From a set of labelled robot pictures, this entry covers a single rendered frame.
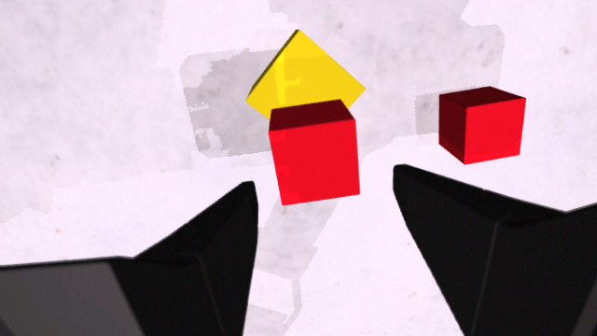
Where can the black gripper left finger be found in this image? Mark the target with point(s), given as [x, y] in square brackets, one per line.
[194, 282]

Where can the red cube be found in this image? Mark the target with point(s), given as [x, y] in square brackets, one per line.
[481, 124]
[314, 149]

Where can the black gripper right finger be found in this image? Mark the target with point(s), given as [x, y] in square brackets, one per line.
[505, 266]

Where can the yellow cube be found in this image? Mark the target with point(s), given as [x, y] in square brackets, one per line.
[302, 73]

